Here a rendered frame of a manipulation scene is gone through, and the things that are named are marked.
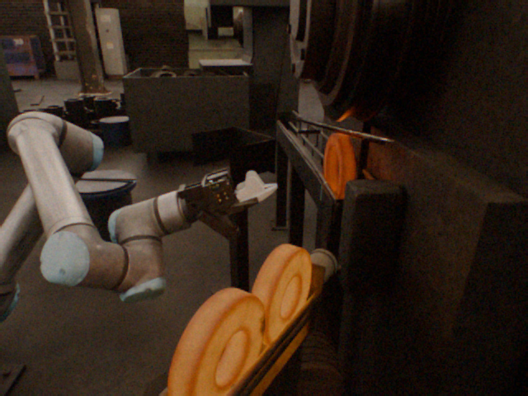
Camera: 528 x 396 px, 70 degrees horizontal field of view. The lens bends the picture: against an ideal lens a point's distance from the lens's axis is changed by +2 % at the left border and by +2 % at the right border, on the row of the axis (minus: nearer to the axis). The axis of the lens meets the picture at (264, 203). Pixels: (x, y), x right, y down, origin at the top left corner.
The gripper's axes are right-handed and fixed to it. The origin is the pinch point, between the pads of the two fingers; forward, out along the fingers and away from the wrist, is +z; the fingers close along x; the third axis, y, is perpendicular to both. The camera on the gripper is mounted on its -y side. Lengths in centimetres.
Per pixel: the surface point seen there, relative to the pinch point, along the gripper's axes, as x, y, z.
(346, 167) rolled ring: 5.1, -2.2, 17.8
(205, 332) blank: -46.9, 7.5, -8.9
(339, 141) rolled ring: 10.0, 2.6, 18.5
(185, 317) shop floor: 44, -63, -54
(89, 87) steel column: 657, 18, -296
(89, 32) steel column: 648, 99, -248
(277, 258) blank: -32.1, 3.8, -0.7
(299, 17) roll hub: 8.4, 31.4, 15.9
